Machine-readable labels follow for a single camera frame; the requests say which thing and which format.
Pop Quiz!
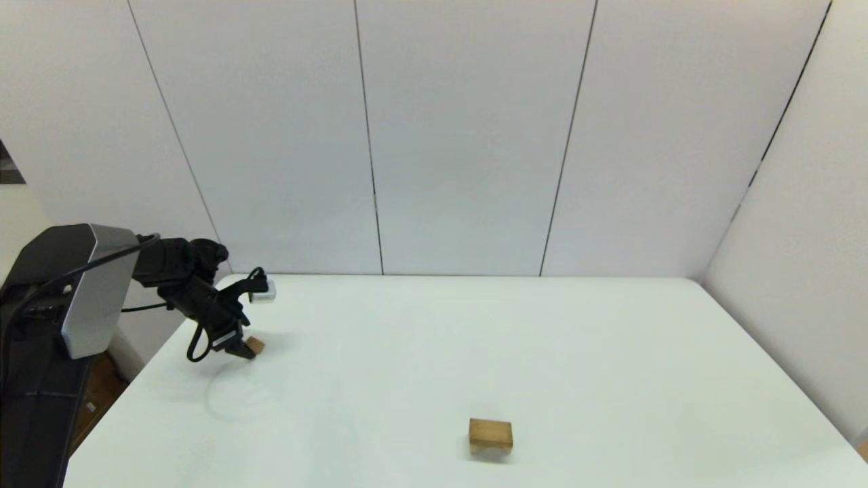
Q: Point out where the rectangular wooden block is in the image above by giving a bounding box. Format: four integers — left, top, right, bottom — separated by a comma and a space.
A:
469, 418, 514, 445

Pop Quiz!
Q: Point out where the brown cardboard box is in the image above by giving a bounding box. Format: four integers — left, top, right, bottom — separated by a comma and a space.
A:
71, 356, 130, 453

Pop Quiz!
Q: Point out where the dark window pane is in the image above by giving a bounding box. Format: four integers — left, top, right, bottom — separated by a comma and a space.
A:
0, 139, 26, 185

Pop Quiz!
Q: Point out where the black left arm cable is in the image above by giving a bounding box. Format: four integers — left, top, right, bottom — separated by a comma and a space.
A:
0, 233, 269, 363

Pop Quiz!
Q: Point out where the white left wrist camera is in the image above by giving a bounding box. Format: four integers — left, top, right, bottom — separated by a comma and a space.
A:
224, 267, 277, 303

